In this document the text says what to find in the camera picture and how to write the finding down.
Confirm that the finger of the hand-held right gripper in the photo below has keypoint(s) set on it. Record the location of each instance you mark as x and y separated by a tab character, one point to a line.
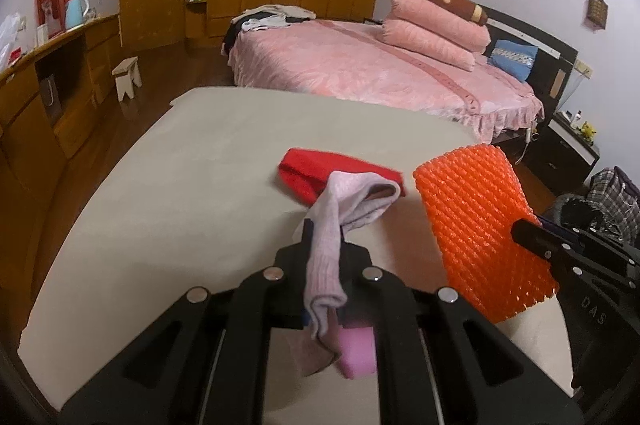
530	235
557	225

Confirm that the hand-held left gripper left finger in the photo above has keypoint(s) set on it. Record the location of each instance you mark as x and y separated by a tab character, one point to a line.
287	266

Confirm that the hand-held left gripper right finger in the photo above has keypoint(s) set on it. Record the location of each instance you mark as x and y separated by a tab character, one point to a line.
358	266

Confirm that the pink sock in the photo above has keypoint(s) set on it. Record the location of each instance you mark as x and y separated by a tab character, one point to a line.
325	245

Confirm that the orange foam net sleeve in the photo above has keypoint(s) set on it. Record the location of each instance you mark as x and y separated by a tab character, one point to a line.
470	225

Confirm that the red sock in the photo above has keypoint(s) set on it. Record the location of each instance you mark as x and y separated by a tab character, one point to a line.
310	172

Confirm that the black bag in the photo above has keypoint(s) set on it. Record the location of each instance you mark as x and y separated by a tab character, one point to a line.
575	210

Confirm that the plaid bag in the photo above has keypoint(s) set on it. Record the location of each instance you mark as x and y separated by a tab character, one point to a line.
617	200

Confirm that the black nightstand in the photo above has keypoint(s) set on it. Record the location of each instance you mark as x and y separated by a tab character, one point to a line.
557	155

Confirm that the yellow toy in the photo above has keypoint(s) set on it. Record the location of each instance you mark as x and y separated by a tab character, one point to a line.
588	130

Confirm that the small bottle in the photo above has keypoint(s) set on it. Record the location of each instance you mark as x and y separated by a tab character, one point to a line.
578	119

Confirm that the black headboard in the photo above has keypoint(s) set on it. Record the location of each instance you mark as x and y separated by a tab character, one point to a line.
550	55

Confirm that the blue cushion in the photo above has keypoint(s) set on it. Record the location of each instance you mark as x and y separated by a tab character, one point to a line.
512	59

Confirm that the bed with pink bedspread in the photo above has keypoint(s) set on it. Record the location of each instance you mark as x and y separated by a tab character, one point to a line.
360	65

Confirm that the pink pillow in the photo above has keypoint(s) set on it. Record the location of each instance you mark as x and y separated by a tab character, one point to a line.
440	17
425	45

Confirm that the white cloth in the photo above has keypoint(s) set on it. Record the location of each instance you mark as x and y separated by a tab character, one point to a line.
262	24

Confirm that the small wooden stool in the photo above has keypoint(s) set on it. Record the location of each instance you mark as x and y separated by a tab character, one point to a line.
127	76

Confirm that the beige cloth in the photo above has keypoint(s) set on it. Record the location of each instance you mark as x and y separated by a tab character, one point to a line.
285	11

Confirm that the wooden sideboard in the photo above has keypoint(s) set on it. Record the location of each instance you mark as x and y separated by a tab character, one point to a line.
35	140

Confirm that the grey paper bag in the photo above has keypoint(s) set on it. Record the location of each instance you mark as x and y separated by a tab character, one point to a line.
52	97

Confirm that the blue thermos jug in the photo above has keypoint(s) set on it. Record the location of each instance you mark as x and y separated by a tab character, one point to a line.
76	10

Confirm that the white cup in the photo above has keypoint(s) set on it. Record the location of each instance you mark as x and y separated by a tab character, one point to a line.
42	36

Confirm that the white plastic bag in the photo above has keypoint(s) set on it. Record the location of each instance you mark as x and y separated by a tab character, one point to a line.
10	37

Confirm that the wall socket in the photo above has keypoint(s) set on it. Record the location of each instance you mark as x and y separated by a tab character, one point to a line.
583	68

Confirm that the brown wall lamp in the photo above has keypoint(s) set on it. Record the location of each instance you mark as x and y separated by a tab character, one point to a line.
598	10

